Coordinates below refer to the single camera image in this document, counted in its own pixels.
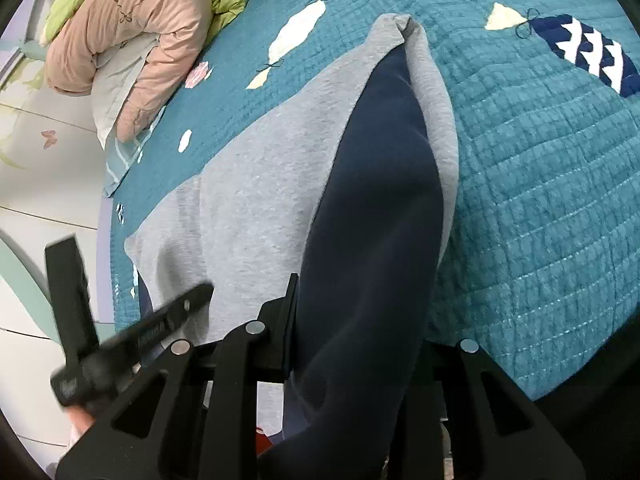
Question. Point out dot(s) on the navy and grey sweatshirt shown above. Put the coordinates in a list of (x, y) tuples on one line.
[(250, 185)]

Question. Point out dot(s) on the white pillow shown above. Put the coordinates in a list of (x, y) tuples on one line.
[(112, 90)]

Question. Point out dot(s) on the pink quilt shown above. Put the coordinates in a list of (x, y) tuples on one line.
[(150, 20)]

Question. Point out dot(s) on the person's left hand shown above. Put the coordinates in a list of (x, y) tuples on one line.
[(80, 422)]

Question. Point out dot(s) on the teal quilted bedspread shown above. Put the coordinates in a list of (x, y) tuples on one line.
[(525, 160)]

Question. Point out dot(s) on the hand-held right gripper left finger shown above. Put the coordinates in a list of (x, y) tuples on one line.
[(286, 330)]

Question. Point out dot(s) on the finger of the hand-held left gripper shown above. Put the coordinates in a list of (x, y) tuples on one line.
[(170, 317), (70, 290)]

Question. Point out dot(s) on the light blue striped sheet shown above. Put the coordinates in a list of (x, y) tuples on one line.
[(120, 160)]

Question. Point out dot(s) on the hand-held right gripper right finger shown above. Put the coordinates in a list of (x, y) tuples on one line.
[(470, 385)]

